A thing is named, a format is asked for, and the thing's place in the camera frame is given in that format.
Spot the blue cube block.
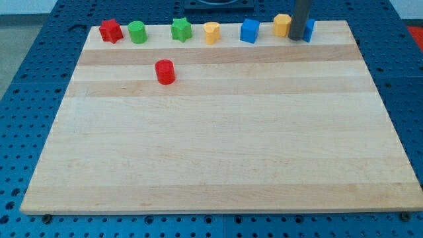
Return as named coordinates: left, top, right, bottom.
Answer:
left=240, top=19, right=260, bottom=44

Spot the blue block behind rod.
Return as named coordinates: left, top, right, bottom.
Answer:
left=303, top=19, right=315, bottom=42

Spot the green cylinder block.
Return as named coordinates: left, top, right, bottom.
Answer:
left=128, top=21, right=148, bottom=44

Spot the yellow hexagon block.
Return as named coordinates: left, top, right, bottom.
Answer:
left=273, top=14, right=291, bottom=37

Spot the red cylinder block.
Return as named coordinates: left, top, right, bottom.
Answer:
left=155, top=59, right=176, bottom=85

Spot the large wooden board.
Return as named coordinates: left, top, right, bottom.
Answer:
left=20, top=20, right=422, bottom=215

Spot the red star block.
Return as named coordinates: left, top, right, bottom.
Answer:
left=99, top=19, right=124, bottom=44

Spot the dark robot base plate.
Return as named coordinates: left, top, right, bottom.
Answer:
left=183, top=0, right=254, bottom=13

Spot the green star block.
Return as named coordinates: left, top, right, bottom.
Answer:
left=171, top=17, right=192, bottom=42

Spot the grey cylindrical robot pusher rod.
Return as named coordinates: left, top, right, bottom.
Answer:
left=288, top=0, right=313, bottom=41

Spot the yellow heart block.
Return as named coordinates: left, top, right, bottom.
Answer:
left=203, top=22, right=220, bottom=45

